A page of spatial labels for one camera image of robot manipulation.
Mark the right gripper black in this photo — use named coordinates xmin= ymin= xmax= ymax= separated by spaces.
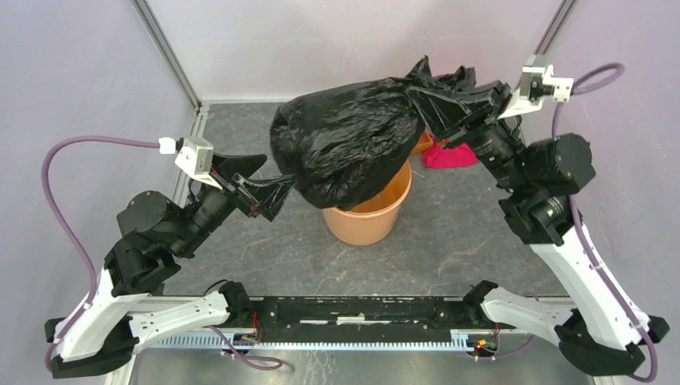
xmin=406 ymin=77 xmax=530 ymax=190

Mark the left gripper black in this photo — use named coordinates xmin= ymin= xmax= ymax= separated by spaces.
xmin=175 ymin=152 xmax=303 ymax=257

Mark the black trash bag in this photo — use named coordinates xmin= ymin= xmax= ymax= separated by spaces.
xmin=269 ymin=56 xmax=476 ymax=211

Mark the orange plastic trash bin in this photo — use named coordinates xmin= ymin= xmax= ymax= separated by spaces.
xmin=322 ymin=160 xmax=412 ymax=246

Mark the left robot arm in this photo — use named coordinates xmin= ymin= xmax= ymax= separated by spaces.
xmin=45 ymin=155 xmax=295 ymax=379

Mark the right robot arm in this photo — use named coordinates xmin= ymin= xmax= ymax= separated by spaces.
xmin=407 ymin=77 xmax=670 ymax=377

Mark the orange compartment tray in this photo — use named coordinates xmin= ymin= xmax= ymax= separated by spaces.
xmin=410 ymin=132 xmax=434 ymax=156

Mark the red cloth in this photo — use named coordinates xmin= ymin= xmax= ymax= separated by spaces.
xmin=421 ymin=143 xmax=479 ymax=169

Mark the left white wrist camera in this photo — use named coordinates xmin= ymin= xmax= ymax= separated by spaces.
xmin=158 ymin=136 xmax=221 ymax=189

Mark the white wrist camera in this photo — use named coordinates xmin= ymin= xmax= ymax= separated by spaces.
xmin=498 ymin=55 xmax=574 ymax=120
xmin=158 ymin=136 xmax=221 ymax=189

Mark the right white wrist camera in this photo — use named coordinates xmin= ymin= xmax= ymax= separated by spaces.
xmin=498 ymin=55 xmax=574 ymax=120

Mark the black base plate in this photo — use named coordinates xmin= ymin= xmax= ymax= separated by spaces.
xmin=224 ymin=296 xmax=506 ymax=343

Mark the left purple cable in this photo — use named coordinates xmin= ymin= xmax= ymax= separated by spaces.
xmin=41 ymin=135 xmax=163 ymax=375

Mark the aluminium rail frame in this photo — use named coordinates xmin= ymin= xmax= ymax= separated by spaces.
xmin=108 ymin=295 xmax=604 ymax=385

